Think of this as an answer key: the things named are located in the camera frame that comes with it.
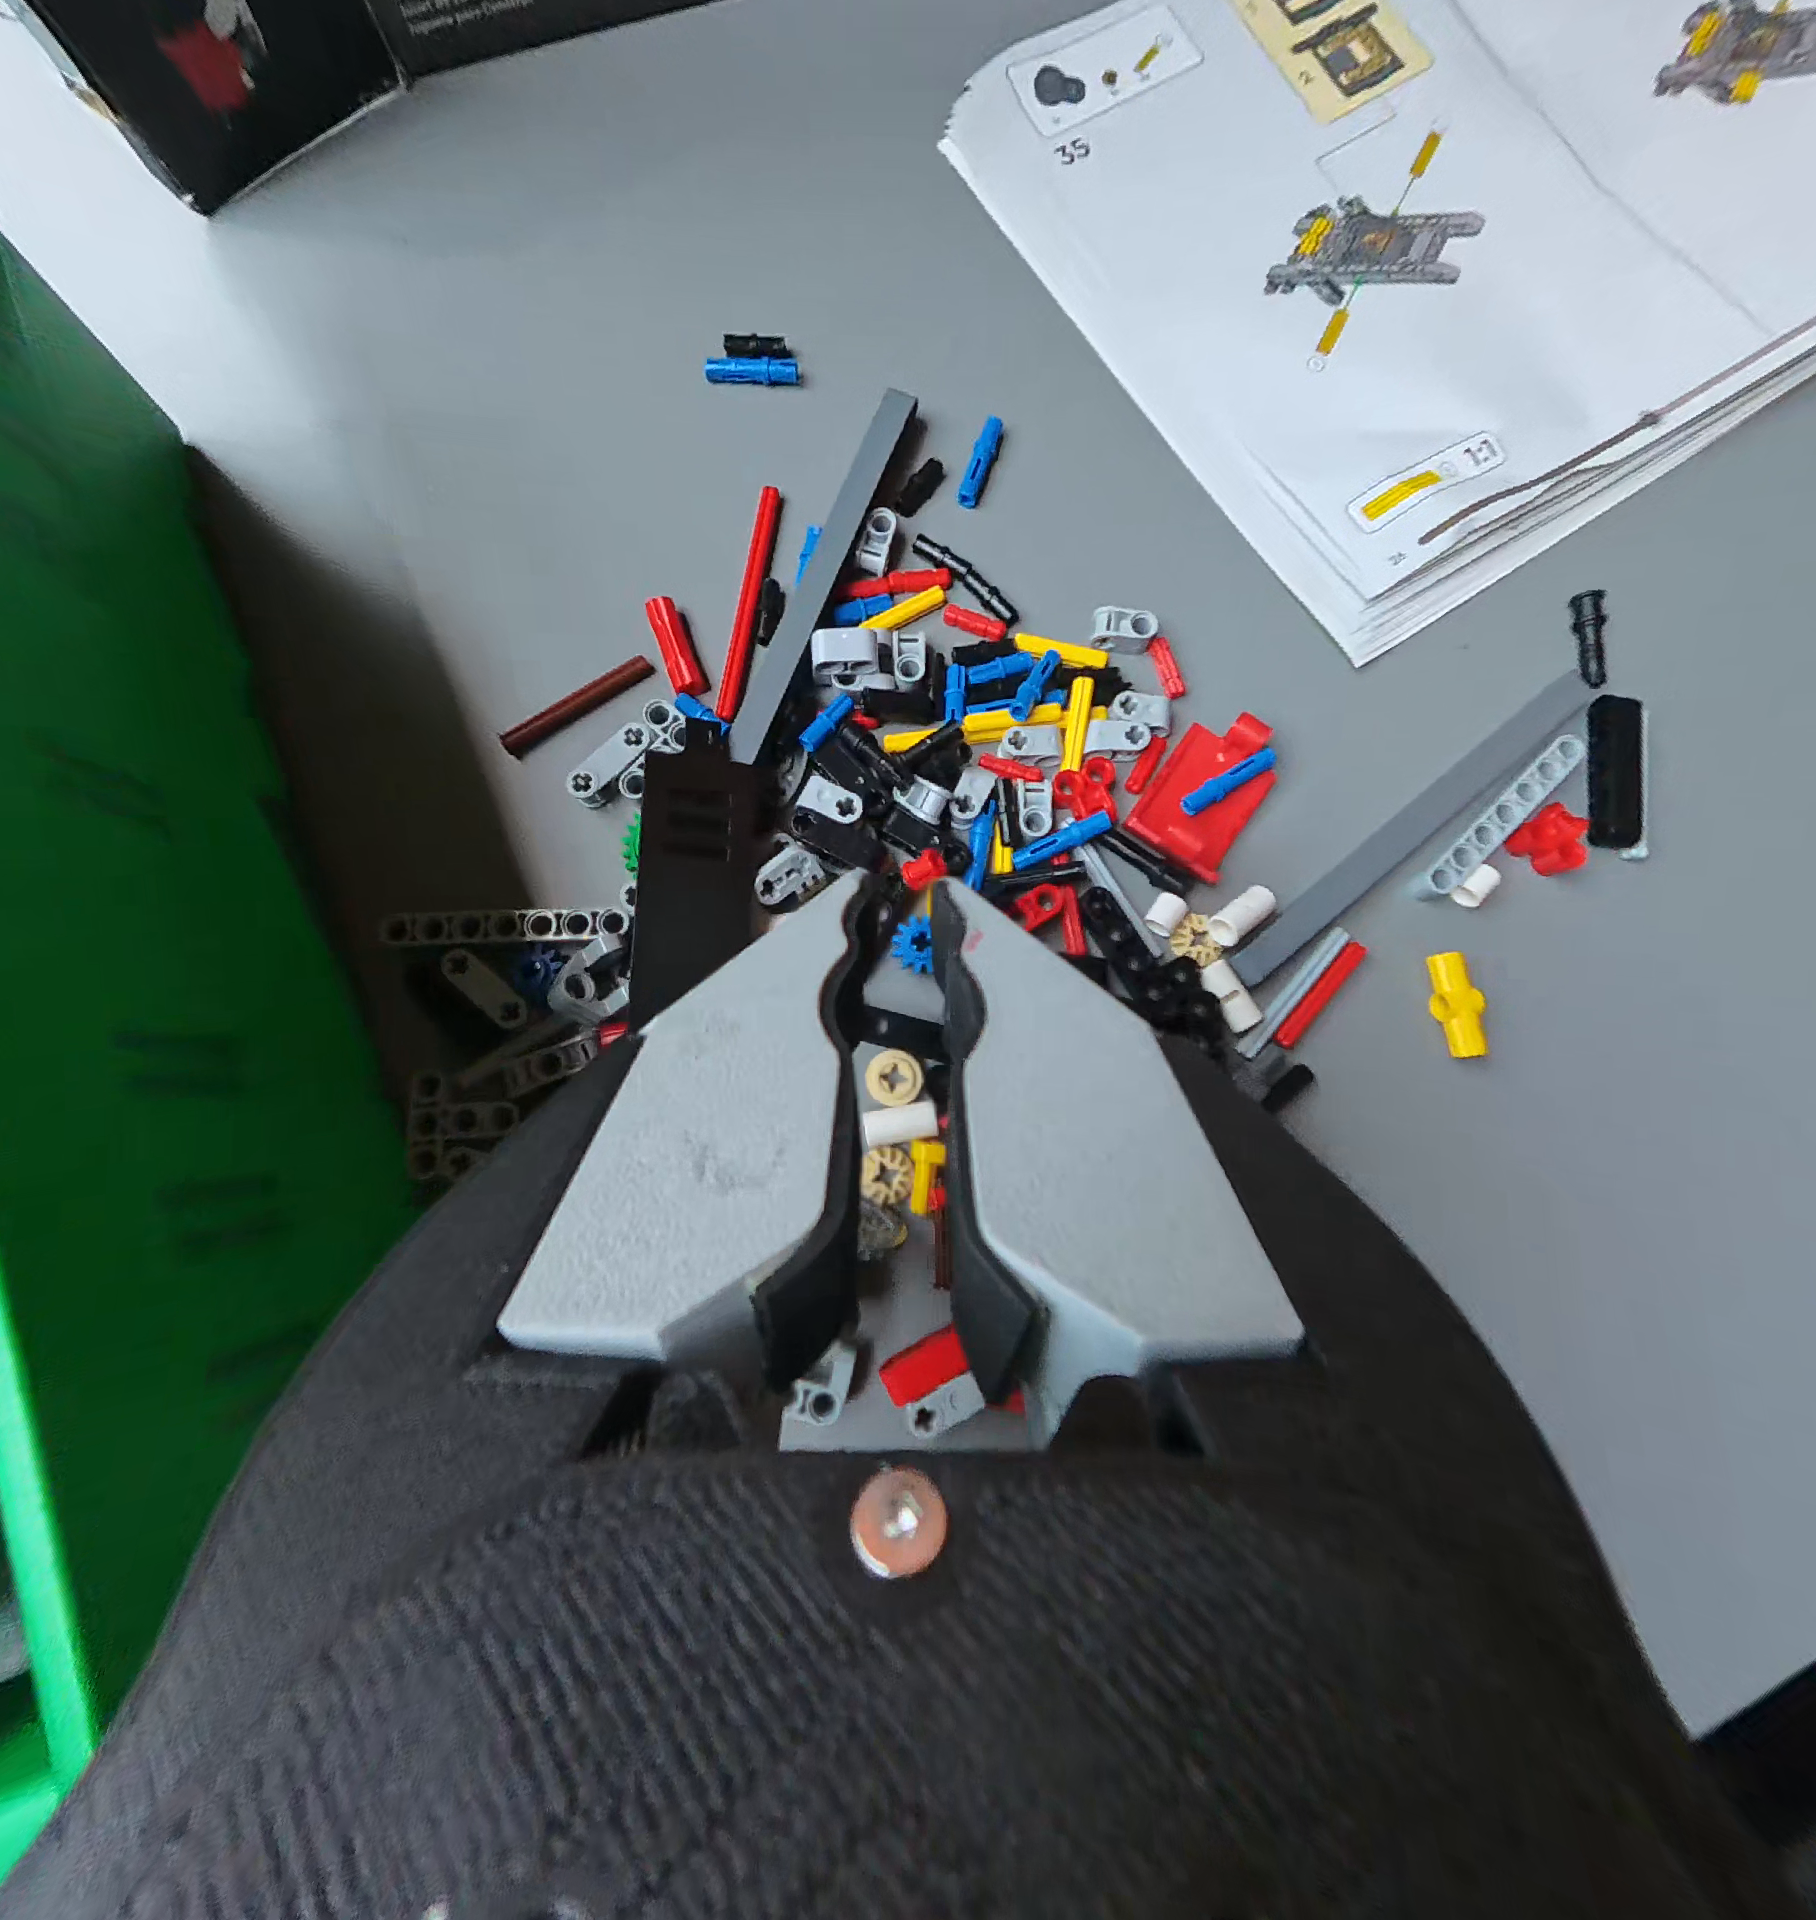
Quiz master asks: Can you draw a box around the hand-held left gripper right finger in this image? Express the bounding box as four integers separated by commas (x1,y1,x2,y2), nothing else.
930,883,1307,1396

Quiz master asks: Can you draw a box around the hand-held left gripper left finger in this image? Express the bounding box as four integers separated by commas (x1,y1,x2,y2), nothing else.
497,870,868,1389

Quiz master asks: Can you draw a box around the pile of small building pieces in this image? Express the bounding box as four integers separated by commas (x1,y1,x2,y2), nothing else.
381,415,1365,1450

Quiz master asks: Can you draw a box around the race car set box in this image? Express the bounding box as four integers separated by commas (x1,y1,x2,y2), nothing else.
20,0,432,215

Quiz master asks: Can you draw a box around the black vented panel piece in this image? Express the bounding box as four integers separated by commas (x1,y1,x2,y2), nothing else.
625,742,777,1037

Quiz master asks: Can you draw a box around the yellow cross connector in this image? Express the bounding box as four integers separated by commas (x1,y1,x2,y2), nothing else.
1425,952,1492,1062

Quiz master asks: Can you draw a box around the red panel piece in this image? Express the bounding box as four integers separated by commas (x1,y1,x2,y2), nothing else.
1122,713,1277,887

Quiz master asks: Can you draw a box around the long dark grey beam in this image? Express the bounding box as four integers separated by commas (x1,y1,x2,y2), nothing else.
1229,667,1594,992
727,389,922,769

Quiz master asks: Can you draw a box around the brown axle rod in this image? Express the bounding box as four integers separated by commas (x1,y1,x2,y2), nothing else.
499,655,656,754

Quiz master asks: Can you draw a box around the short red axle connector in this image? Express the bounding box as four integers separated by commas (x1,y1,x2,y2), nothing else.
645,593,714,699

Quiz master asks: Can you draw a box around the light grey holed liftarm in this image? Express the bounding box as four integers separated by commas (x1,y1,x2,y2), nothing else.
1410,732,1594,906

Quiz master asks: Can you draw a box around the long red axle rod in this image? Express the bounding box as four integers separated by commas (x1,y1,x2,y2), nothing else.
714,482,784,725

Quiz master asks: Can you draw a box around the black ribbed block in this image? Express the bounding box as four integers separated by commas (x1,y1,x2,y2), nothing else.
1585,694,1649,853

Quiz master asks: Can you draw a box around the green storage bin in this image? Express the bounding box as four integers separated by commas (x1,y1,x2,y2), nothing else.
0,151,423,1920

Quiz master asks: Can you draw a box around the white instruction booklet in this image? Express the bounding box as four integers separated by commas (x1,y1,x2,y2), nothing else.
937,0,1816,670

